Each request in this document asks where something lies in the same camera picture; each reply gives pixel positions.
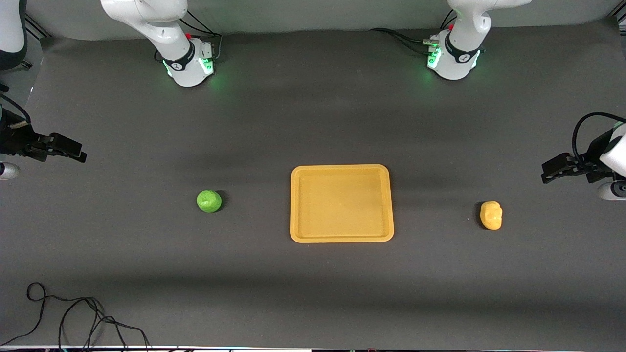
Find green apple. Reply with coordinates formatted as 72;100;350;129
196;190;223;213

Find yellow plastic tray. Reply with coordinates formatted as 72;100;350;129
290;164;395;243

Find dark grey table mat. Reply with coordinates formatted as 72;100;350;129
0;20;626;349

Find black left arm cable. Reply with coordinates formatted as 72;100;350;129
572;112;626;166

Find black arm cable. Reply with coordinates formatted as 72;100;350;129
572;112;626;166
0;93;33;130

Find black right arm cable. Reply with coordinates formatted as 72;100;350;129
0;93;33;130

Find loose thin black cable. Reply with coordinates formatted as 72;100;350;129
0;282;152;352

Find black right arm base cables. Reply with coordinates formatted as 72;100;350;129
174;10;224;63

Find black arm base cables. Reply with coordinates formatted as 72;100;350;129
369;9;458;55
174;10;224;63

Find black left arm base cables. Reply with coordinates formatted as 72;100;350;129
369;9;458;55

